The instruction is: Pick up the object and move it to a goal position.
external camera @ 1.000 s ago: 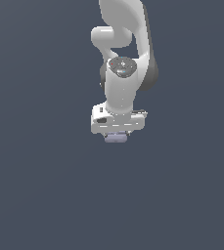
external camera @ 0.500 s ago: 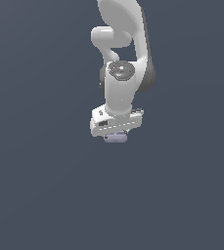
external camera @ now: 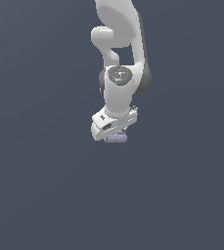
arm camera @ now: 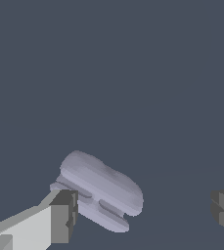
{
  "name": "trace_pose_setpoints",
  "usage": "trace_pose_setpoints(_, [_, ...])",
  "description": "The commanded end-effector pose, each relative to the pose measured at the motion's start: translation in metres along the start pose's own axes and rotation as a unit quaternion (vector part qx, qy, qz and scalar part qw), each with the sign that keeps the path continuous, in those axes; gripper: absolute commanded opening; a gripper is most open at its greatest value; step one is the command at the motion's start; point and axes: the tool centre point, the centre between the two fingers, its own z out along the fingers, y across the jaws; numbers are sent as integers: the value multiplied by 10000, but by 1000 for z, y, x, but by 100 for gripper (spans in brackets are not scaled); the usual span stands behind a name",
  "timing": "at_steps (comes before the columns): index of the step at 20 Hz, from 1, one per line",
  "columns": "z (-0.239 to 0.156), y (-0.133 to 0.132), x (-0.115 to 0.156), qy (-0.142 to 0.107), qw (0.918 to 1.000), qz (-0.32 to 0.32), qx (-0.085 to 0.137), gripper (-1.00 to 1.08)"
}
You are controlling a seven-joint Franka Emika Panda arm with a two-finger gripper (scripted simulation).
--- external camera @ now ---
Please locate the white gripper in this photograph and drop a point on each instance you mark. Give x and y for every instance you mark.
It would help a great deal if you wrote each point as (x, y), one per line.
(115, 123)

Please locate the small lavender block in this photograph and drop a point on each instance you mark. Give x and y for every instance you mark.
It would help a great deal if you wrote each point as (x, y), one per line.
(116, 138)

